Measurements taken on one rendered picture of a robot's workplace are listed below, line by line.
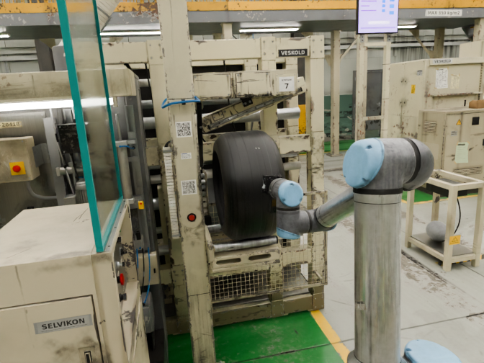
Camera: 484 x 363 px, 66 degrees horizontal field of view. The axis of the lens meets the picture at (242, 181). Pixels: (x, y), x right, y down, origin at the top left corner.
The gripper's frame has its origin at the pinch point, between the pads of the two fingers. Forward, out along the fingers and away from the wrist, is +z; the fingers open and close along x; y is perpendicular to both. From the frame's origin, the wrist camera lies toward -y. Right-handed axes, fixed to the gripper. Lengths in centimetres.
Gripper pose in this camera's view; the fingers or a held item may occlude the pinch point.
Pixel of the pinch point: (266, 188)
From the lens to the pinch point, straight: 171.6
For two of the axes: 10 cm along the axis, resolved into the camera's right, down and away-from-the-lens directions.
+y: -0.8, -9.9, -1.2
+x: -9.8, 1.0, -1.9
